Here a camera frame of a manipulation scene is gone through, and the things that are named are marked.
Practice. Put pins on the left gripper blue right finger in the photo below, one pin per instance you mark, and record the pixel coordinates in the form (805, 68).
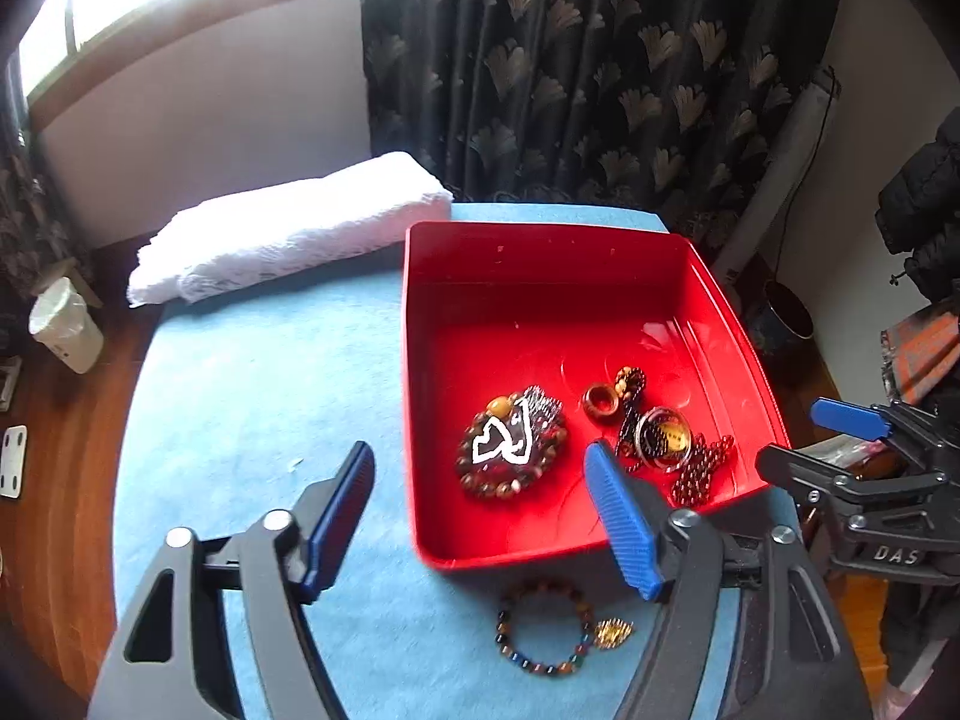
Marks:
(631, 511)

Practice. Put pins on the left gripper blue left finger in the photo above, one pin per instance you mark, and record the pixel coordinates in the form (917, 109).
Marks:
(329, 513)

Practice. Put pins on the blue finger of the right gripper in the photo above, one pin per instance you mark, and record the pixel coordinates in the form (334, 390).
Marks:
(847, 418)
(805, 478)

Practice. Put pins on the gold filigree pendant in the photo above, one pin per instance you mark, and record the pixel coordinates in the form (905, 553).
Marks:
(611, 633)

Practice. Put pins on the silver wire hoop bangle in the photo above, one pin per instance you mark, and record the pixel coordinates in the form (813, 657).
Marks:
(663, 439)

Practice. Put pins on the blue patterned pot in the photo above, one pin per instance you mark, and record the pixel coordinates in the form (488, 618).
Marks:
(781, 320)

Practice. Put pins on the blue table cloth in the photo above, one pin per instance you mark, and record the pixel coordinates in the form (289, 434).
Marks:
(246, 399)

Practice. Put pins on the red tin box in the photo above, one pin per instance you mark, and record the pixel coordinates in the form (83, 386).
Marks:
(493, 308)

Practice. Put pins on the white folded towel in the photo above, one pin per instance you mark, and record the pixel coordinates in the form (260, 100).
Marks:
(243, 239)

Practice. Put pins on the white bathroom scale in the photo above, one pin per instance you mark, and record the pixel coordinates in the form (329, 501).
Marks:
(12, 461)

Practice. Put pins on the white waste bin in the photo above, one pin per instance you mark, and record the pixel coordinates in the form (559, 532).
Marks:
(60, 320)

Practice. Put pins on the dark patterned curtain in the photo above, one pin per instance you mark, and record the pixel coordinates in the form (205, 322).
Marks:
(666, 106)

